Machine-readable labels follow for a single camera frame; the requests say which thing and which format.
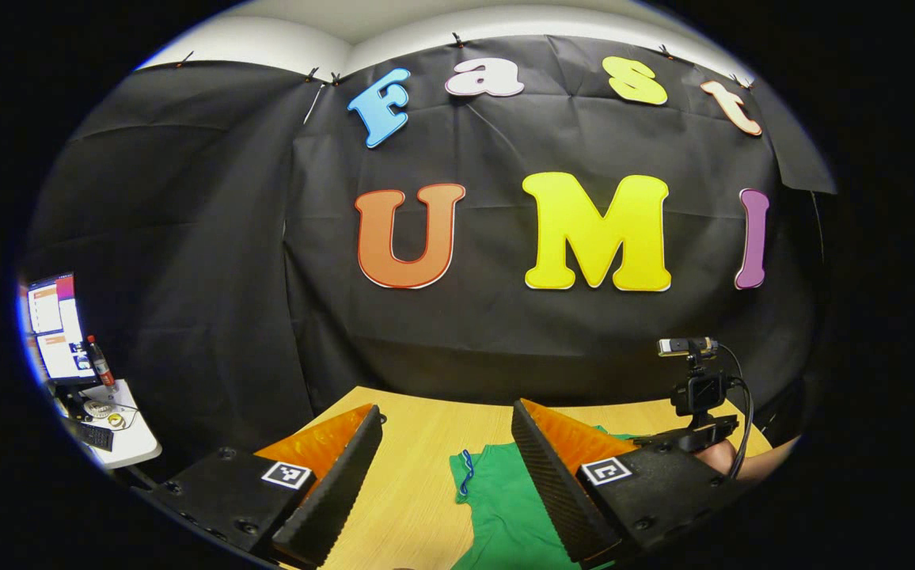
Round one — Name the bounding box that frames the computer monitor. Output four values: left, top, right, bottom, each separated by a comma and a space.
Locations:
25, 273, 99, 386

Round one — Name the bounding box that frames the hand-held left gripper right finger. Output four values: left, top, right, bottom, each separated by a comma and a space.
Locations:
511, 398, 755, 564

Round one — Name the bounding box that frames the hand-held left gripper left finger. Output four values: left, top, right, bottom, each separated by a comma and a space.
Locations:
133, 404, 385, 569

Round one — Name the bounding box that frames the green T-shirt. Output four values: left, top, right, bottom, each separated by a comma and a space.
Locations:
448, 426, 636, 570

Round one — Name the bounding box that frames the red drink bottle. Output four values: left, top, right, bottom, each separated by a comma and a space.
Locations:
86, 335, 116, 389

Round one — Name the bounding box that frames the black cable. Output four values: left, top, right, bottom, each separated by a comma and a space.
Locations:
712, 342, 756, 481

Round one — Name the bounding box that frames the black keyboard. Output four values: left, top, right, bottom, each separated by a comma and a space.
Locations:
68, 418, 116, 453

